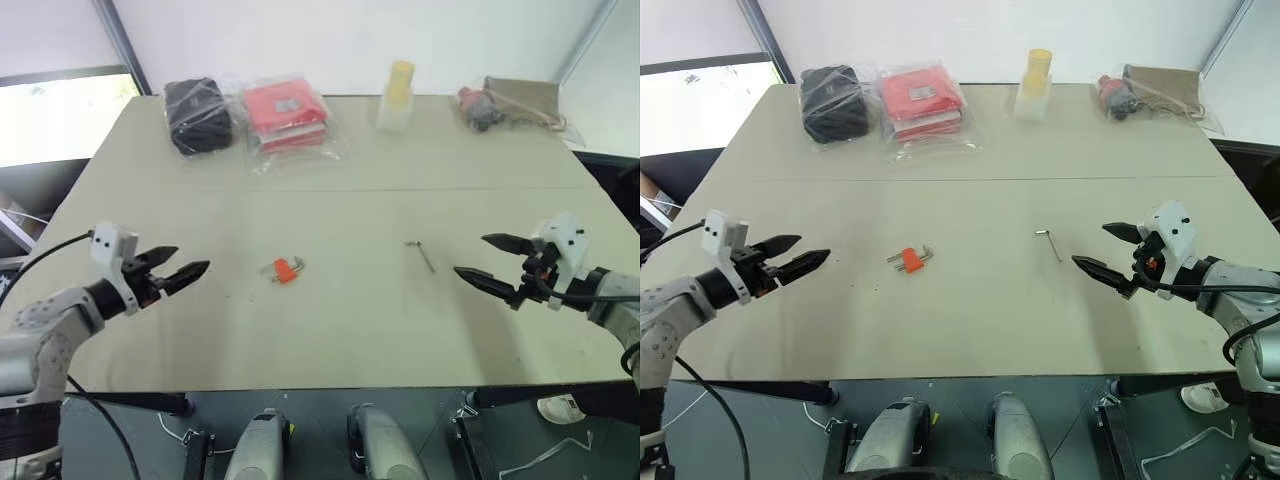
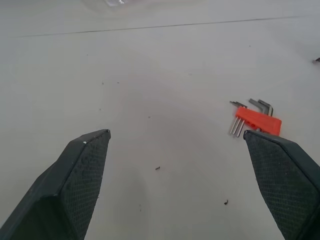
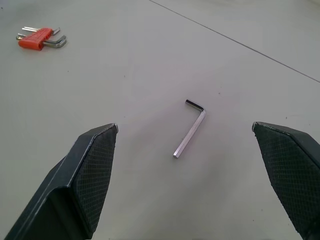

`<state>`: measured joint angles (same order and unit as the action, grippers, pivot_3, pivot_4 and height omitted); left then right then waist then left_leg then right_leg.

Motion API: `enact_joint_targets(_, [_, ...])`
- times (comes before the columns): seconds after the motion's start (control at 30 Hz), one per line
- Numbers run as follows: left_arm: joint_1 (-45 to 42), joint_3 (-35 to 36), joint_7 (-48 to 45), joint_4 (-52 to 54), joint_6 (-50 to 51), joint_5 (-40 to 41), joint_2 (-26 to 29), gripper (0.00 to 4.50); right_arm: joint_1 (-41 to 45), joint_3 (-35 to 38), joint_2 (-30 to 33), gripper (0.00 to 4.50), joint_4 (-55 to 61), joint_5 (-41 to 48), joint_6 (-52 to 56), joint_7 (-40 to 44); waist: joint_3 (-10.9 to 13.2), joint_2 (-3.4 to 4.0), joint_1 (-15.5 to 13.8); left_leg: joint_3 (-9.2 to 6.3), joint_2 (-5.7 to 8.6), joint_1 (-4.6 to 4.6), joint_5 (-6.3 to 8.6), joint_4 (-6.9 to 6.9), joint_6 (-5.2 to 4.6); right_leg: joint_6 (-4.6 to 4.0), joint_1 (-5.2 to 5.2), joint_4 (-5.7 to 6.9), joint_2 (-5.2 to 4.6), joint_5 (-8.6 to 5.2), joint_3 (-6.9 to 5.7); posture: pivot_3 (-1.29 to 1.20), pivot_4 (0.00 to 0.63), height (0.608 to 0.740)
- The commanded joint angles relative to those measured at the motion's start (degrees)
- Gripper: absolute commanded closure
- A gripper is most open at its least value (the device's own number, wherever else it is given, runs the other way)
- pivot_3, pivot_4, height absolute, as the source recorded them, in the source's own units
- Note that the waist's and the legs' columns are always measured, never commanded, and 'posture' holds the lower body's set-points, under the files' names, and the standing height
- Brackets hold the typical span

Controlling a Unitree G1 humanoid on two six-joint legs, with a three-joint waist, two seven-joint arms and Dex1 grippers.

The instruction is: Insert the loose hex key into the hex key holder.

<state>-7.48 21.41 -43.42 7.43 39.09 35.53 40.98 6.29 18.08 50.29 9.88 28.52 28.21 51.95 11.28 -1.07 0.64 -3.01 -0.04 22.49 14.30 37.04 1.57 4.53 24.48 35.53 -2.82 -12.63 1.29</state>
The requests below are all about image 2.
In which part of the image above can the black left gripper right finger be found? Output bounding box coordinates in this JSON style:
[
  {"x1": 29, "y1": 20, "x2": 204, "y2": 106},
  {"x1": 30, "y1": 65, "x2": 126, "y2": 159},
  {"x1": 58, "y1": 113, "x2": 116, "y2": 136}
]
[{"x1": 243, "y1": 129, "x2": 320, "y2": 240}]

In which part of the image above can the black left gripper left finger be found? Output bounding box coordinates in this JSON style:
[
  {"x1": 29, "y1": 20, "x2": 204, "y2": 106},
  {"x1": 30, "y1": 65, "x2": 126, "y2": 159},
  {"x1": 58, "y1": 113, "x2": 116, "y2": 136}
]
[{"x1": 0, "y1": 128, "x2": 112, "y2": 240}]

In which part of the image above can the red hex key holder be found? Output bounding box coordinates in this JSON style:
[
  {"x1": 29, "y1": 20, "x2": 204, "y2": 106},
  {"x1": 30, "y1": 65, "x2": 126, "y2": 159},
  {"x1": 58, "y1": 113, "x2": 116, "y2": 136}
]
[{"x1": 234, "y1": 106, "x2": 283, "y2": 137}]

